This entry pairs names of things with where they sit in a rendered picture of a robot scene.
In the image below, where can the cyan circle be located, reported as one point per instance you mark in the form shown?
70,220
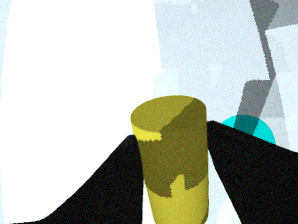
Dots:
250,125

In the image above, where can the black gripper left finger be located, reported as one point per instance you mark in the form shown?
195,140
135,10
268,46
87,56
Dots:
114,194

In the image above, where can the yellow tall cylinder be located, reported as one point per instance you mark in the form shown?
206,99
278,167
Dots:
172,134

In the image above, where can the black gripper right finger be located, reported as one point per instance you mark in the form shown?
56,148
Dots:
261,178

